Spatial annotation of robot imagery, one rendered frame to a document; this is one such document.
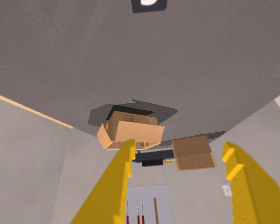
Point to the cardboard box with flaps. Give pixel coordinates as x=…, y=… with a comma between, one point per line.
x=130, y=130

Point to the dark grey cube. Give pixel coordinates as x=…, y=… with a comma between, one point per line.
x=140, y=6

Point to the brown cardboard box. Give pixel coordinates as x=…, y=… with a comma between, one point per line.
x=193, y=153

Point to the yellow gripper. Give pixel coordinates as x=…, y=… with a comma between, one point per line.
x=255, y=194

